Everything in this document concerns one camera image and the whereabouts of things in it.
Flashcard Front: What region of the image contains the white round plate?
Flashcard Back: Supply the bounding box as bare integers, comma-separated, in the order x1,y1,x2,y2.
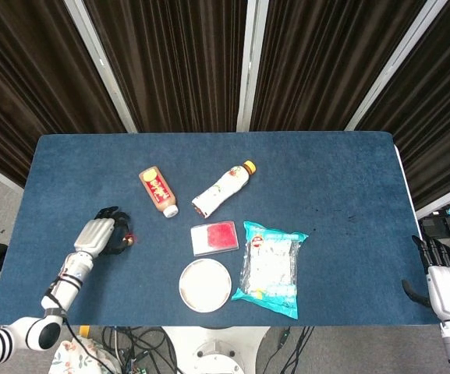
178,258,233,314

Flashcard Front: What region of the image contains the red ink pad, clear case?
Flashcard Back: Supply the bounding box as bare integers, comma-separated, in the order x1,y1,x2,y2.
190,220,240,257

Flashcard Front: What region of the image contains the blue table cloth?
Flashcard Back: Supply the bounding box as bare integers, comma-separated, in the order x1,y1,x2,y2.
0,130,440,327

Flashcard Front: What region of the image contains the floral cloth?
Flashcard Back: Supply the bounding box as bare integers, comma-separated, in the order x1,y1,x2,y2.
48,340,121,374

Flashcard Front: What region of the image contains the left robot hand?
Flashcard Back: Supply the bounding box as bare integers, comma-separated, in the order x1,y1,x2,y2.
73,206,133,257

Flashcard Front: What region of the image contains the teal snack bag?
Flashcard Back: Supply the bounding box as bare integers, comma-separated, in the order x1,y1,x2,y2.
231,220,310,320

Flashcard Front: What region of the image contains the white partition post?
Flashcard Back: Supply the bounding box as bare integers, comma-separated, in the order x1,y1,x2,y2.
344,0,450,132
62,0,139,134
235,0,271,132

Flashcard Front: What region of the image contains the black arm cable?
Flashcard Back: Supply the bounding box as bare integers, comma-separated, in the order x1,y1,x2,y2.
44,272,116,374

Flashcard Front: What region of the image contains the black floor cable bundle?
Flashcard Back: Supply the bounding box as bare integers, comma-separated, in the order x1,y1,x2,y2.
101,326,181,374
261,326,316,374

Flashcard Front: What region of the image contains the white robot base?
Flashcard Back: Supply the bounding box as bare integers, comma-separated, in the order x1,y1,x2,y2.
161,326,269,374

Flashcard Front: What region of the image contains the white table frame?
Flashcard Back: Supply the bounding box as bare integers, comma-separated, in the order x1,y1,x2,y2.
393,143,420,221

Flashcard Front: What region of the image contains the dark brown curtain panel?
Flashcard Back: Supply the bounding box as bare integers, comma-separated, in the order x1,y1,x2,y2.
0,0,128,188
250,0,431,132
355,0,450,211
82,0,249,133

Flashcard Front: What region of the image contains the brown bottle with red label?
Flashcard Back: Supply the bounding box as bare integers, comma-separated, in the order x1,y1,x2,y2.
138,165,179,219

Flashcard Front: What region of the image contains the black equipment with teal lights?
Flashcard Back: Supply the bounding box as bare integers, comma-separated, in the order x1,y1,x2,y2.
418,200,450,252

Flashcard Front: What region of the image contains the white-label tea bottle, yellow cap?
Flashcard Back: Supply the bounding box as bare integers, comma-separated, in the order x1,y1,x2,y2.
191,159,257,219

